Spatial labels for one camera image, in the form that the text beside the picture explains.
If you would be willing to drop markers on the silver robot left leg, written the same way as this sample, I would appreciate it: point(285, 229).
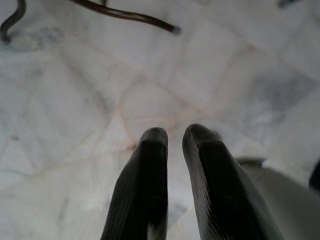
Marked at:
point(287, 200)

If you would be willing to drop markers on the black metal table legs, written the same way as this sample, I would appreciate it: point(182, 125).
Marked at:
point(175, 29)

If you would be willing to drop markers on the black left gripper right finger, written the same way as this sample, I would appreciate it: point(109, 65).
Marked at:
point(220, 187)

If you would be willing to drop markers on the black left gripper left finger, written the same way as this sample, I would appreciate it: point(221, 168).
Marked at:
point(142, 187)

